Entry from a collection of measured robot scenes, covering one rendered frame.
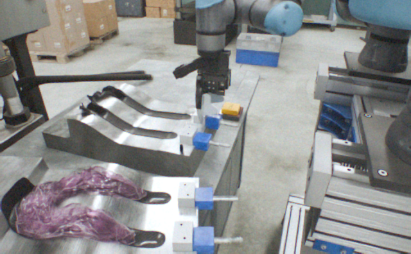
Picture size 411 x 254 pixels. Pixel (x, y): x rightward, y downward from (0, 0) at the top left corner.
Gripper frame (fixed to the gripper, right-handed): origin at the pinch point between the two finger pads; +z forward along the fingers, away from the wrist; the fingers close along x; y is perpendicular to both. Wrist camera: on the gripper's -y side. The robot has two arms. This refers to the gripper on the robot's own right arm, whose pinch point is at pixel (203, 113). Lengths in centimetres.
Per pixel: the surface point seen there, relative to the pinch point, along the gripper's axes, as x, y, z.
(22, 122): -8, -71, 12
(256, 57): 307, -21, 79
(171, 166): -17.7, -2.9, 6.7
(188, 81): 46, -22, 11
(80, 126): -17.7, -30.5, -0.4
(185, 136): -13.3, -0.4, -0.3
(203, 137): -10.9, 3.7, 0.6
